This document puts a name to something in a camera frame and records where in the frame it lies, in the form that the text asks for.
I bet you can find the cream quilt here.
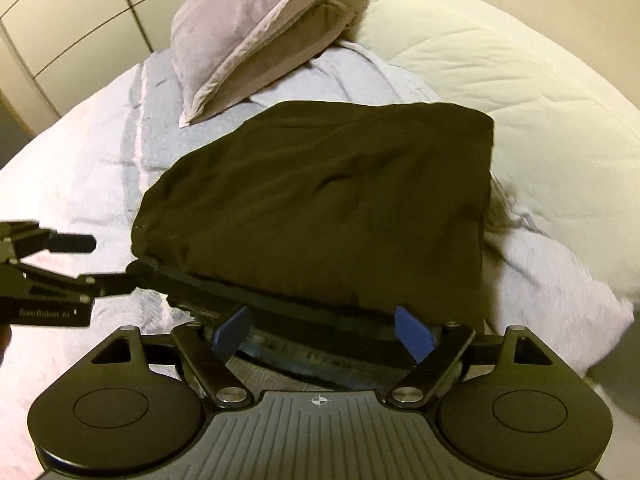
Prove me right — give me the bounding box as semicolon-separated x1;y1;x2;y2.
350;0;640;306

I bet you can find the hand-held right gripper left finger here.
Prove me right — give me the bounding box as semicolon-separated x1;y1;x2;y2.
87;307;253;408

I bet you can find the pink pillow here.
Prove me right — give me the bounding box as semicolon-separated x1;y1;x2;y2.
170;0;373;127

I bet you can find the dark brown long-sleeve shirt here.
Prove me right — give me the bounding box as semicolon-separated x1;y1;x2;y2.
129;100;496;336

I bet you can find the brown pillow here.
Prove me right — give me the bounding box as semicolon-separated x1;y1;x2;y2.
200;0;358;111

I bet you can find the cream wardrobe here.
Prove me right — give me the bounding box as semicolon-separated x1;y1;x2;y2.
0;0;166;133

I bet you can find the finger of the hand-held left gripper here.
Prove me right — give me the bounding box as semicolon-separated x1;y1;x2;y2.
75;258;156;298
42;231;97;254

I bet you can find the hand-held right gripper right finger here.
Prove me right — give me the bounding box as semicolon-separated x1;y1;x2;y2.
387;305;553;407

